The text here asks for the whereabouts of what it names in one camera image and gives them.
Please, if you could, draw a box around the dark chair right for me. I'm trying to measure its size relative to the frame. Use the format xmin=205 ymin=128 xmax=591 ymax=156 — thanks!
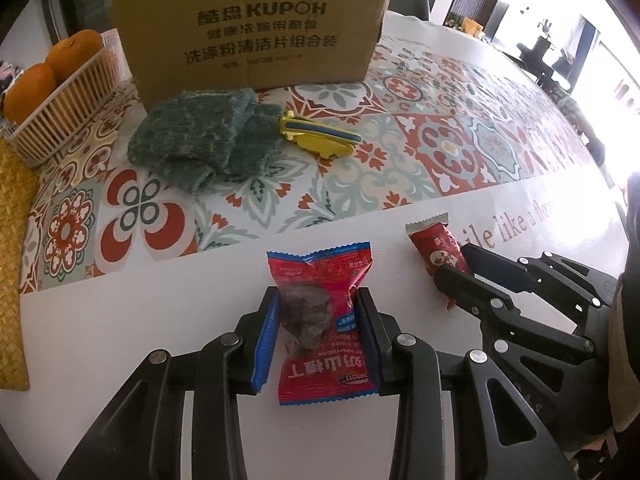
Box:
xmin=388 ymin=0 xmax=431 ymax=21

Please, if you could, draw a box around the brown cardboard box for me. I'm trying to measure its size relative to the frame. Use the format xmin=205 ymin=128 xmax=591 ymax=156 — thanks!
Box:
xmin=112 ymin=0 xmax=390 ymax=110

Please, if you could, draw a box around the orange fruit right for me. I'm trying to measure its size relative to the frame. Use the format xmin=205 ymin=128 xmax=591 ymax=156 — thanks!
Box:
xmin=46 ymin=29 xmax=103 ymax=84

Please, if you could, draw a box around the small red snack packet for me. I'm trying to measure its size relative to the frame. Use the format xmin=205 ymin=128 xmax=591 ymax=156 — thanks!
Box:
xmin=404 ymin=211 xmax=474 ymax=311

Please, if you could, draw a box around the large red snack packet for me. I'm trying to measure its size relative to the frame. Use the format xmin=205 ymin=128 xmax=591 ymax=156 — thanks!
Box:
xmin=267 ymin=242 xmax=375 ymax=406

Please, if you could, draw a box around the yellow blue clip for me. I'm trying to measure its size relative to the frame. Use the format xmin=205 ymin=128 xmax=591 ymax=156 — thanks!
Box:
xmin=279 ymin=110 xmax=362 ymax=159

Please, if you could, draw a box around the green fuzzy cloth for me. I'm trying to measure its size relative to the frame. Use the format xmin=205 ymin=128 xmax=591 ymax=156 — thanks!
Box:
xmin=127 ymin=88 xmax=284 ymax=195

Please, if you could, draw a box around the white wicker fruit basket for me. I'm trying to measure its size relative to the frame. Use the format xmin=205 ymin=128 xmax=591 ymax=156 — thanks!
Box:
xmin=1 ymin=28 xmax=130 ymax=168

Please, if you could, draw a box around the orange fruit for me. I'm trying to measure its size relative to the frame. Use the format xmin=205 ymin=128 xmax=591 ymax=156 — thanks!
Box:
xmin=46 ymin=29 xmax=103 ymax=84
xmin=4 ymin=63 xmax=58 ymax=125

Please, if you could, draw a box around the orange fruit front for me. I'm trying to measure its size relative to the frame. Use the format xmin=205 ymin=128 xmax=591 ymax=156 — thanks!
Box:
xmin=4 ymin=63 xmax=58 ymax=125

